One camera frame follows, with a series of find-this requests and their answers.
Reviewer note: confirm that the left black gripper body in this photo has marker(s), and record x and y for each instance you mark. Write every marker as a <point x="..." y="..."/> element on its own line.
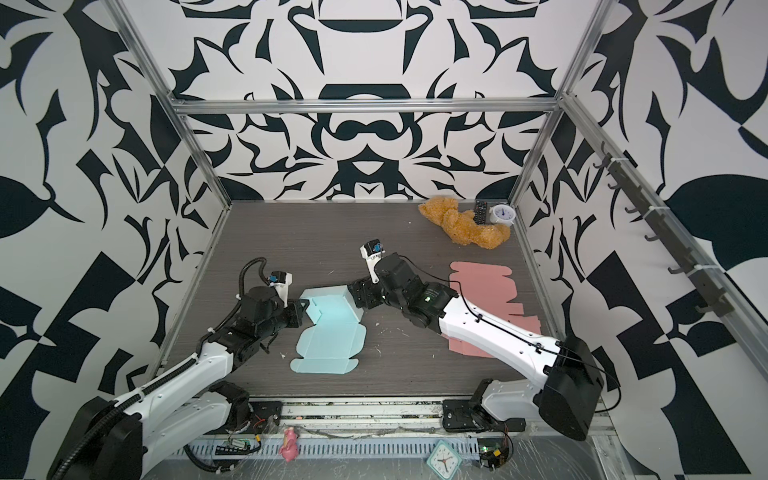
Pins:
<point x="281" y="318"/>

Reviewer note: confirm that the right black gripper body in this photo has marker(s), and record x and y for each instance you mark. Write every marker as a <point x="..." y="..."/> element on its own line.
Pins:
<point x="377" y="293"/>

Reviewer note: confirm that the light blue paper box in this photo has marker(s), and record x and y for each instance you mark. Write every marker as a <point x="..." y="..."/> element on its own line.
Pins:
<point x="336" y="336"/>

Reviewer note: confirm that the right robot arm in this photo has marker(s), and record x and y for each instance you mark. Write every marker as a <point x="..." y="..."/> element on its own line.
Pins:
<point x="564" y="381"/>

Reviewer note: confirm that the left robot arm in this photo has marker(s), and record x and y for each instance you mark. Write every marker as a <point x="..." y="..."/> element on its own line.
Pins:
<point x="126" y="437"/>

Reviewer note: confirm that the pink paper box blank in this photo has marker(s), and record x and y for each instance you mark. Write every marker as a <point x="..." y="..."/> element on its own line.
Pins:
<point x="492" y="288"/>

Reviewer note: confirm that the brown teddy bear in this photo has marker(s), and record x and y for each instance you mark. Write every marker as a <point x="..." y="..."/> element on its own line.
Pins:
<point x="461" y="227"/>

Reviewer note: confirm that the black remote control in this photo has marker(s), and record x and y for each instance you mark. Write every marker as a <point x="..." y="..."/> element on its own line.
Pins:
<point x="480" y="212"/>

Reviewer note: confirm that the white round alarm clock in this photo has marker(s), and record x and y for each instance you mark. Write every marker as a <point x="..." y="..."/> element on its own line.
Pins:
<point x="502" y="214"/>

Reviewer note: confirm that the green circuit board left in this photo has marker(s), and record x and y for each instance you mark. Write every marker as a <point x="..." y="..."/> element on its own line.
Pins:
<point x="239" y="447"/>

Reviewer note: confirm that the pink small toy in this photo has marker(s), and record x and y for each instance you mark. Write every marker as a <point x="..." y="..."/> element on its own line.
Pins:
<point x="289" y="449"/>

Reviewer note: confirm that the teal square clock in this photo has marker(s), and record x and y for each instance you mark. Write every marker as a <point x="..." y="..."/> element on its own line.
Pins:
<point x="444" y="460"/>

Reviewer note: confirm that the circuit board right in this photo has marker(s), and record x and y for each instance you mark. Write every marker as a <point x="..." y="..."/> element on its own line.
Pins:
<point x="494" y="452"/>

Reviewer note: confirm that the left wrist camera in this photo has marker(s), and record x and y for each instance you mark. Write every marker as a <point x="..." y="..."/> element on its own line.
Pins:
<point x="281" y="281"/>

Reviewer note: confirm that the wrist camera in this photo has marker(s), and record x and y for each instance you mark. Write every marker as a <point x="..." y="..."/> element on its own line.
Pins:
<point x="281" y="281"/>
<point x="372" y="252"/>

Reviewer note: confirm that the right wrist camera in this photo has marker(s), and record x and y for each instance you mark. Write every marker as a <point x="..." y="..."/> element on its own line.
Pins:
<point x="372" y="252"/>

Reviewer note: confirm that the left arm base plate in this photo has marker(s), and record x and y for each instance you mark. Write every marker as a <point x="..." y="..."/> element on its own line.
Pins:
<point x="262" y="416"/>

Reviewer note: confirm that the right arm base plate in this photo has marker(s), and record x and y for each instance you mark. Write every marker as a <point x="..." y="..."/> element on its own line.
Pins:
<point x="465" y="416"/>

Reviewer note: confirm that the black coat hook rail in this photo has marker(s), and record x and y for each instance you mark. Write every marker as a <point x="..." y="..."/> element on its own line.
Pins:
<point x="700" y="270"/>

